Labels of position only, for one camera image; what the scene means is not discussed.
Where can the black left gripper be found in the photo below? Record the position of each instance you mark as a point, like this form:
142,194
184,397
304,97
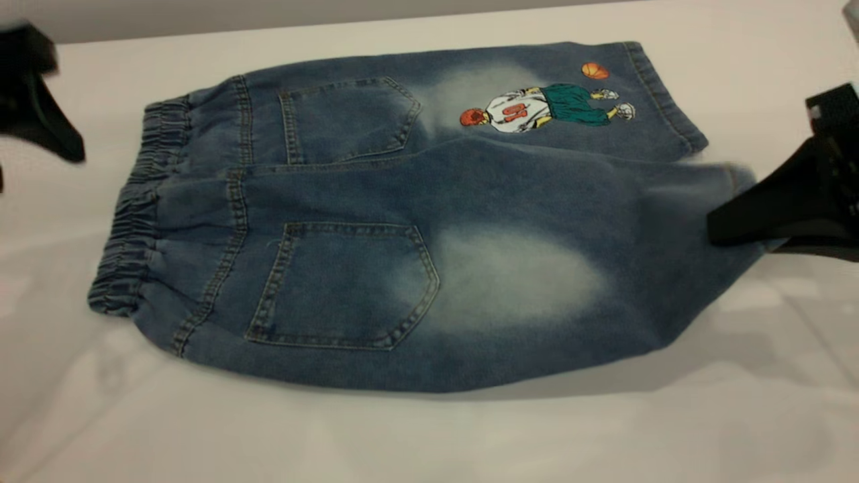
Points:
27,50

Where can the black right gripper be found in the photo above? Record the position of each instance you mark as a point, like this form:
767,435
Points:
842,147

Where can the blue denim shorts with print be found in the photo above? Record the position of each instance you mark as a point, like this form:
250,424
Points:
470,201

